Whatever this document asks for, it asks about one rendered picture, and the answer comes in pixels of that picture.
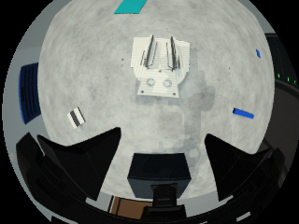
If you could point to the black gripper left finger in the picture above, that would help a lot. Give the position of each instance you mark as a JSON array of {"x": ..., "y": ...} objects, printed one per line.
[{"x": 85, "y": 163}]

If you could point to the blue flat bar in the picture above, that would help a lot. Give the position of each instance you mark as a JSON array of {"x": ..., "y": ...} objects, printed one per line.
[{"x": 243, "y": 113}]

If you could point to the teal flat rectangular plate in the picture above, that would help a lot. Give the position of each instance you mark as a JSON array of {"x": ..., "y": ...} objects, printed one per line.
[{"x": 130, "y": 7}]

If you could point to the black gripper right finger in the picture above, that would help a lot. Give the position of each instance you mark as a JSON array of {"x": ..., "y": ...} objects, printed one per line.
[{"x": 231, "y": 166}]

